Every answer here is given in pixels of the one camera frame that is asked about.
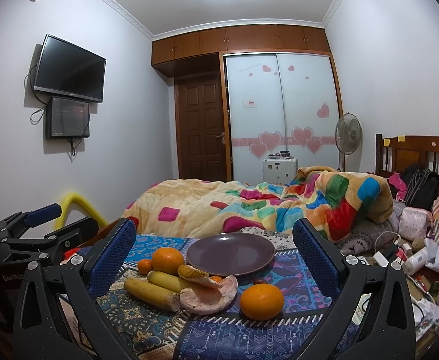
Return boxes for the small tangerine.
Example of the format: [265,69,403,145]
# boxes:
[136,258,153,276]
[209,275,223,283]

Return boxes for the large orange with sticker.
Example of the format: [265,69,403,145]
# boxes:
[151,247,184,275]

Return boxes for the yellow sugarcane piece front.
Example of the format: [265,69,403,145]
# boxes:
[124,277,180,312]

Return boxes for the yellow sugarcane piece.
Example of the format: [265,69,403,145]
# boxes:
[124,277,180,312]
[147,271,193,293]

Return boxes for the yellow sugarcane piece back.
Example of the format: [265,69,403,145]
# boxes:
[147,271,193,293]

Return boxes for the dark red jujube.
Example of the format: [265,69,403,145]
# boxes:
[254,278,268,285]

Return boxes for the white bottle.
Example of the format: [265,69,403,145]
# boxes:
[402,246,428,275]

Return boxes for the pink white pouch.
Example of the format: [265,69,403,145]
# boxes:
[398,206,433,241]

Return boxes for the blue patterned bed cloth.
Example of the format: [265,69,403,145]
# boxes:
[97,231,331,359]

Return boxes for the colourful patchwork blanket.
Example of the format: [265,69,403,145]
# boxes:
[123,166,393,242]

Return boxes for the black striped bag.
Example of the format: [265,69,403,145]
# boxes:
[401,164,439,211]

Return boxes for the purple round plate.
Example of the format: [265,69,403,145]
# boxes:
[186,233,275,276]

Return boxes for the wooden headboard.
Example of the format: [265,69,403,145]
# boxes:
[375,134,439,178]

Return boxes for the white appliance box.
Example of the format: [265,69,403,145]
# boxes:
[263,158,297,185]

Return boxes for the brown wooden door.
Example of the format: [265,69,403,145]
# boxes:
[176,74,227,181]

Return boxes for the standing electric fan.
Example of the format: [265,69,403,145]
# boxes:
[335,112,362,171]

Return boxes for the white sliding wardrobe with hearts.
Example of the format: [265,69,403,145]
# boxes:
[224,53,340,185]

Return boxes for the wooden upper cabinets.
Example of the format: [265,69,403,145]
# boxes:
[152,24,330,65]

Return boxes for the small wall monitor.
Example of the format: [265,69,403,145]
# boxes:
[44,97,90,139]

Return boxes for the large wall television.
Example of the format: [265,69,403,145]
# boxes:
[32,34,106,102]

